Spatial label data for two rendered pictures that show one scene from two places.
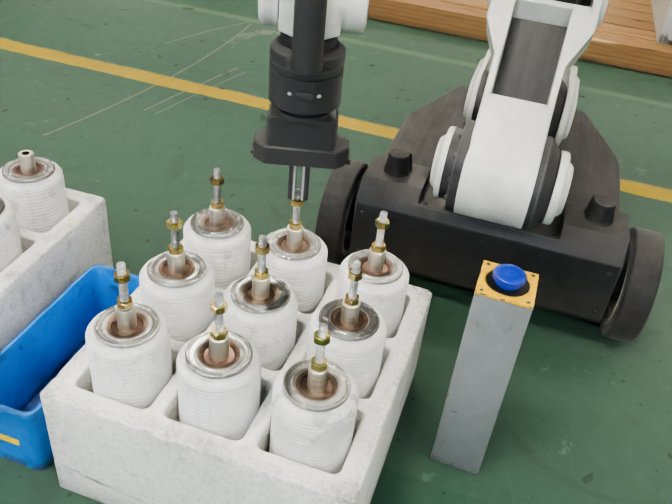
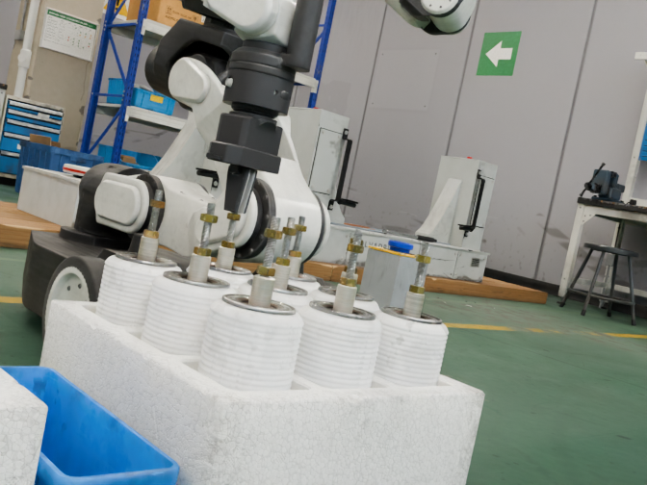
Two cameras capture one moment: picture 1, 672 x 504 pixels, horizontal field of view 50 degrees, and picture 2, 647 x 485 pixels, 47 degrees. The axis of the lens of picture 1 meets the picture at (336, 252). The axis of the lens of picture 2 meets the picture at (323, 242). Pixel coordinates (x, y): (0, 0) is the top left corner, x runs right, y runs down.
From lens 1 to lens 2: 0.97 m
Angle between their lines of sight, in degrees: 62
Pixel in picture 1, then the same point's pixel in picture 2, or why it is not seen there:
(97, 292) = not seen: outside the picture
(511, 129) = (286, 177)
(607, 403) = not seen: hidden behind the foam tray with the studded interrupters
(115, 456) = (294, 467)
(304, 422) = (441, 333)
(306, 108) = (284, 107)
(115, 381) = (286, 361)
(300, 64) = (306, 59)
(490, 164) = (291, 201)
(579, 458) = not seen: hidden behind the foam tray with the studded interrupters
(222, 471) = (399, 417)
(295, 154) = (260, 157)
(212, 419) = (369, 371)
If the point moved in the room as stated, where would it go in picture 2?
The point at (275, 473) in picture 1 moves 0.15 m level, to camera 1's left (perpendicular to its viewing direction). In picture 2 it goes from (437, 393) to (374, 408)
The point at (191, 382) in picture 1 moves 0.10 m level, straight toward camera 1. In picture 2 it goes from (361, 327) to (454, 350)
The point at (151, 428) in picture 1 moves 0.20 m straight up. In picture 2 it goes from (341, 395) to (381, 199)
